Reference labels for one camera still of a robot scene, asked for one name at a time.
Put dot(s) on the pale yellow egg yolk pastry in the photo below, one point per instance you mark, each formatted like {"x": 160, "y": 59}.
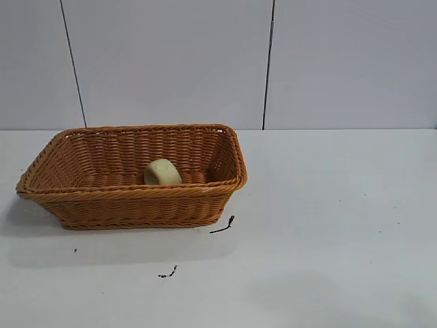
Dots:
{"x": 164, "y": 173}

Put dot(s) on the brown woven wicker basket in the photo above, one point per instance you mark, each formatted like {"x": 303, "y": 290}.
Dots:
{"x": 136, "y": 205}

